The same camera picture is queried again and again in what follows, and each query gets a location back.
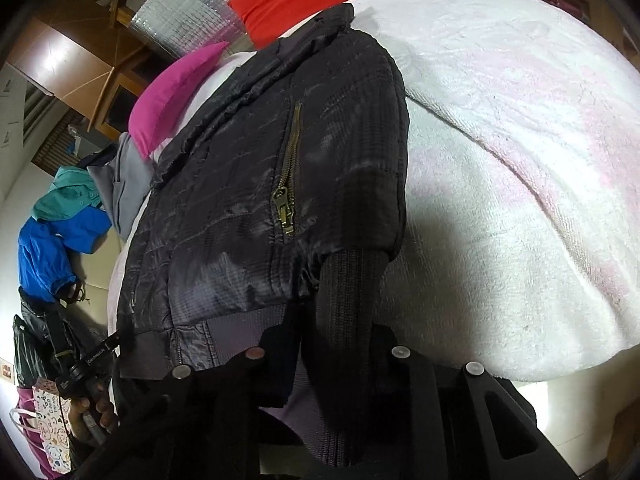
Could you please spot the pink pillow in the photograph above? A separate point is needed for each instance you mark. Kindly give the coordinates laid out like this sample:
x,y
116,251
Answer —
x,y
165,95

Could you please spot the black puffer jacket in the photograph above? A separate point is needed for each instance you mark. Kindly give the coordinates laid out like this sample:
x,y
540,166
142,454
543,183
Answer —
x,y
225,185

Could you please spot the black hanging garment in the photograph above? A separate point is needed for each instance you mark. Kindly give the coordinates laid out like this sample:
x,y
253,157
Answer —
x,y
35,340

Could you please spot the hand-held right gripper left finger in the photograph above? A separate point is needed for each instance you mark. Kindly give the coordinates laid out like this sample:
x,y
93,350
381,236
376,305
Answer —
x,y
270,370

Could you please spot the beige sofa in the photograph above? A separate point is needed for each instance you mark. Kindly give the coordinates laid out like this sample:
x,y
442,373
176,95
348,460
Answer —
x,y
95,270

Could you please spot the dark wooden lattice window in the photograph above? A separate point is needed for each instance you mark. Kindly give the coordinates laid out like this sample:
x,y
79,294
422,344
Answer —
x,y
55,150

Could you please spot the purple bag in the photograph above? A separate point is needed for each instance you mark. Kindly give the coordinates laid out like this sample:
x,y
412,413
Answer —
x,y
27,400

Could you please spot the silver foil insulation panel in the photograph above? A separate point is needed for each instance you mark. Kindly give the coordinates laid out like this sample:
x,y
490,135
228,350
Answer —
x,y
175,15

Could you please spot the white printed gift bag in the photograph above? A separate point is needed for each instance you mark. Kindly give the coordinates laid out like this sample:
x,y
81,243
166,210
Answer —
x,y
50,440

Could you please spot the grey garment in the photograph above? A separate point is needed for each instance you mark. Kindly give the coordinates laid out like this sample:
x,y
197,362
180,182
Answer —
x,y
125,185

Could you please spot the wooden cabinet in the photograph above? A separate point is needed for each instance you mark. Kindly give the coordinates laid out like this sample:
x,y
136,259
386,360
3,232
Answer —
x,y
55,50

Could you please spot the person's left hand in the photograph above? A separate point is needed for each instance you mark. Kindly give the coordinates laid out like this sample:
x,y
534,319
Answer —
x,y
102,410

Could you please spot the blue jacket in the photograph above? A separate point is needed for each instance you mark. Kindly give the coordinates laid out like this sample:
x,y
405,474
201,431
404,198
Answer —
x,y
45,255

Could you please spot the white fleece blanket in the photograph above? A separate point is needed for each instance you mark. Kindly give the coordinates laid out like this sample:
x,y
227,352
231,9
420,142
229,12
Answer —
x,y
500,160

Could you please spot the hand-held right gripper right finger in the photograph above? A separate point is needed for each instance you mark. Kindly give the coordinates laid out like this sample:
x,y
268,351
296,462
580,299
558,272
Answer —
x,y
400,380

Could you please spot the dark navy garment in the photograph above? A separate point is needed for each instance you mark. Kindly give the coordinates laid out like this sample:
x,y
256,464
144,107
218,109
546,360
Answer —
x,y
102,157

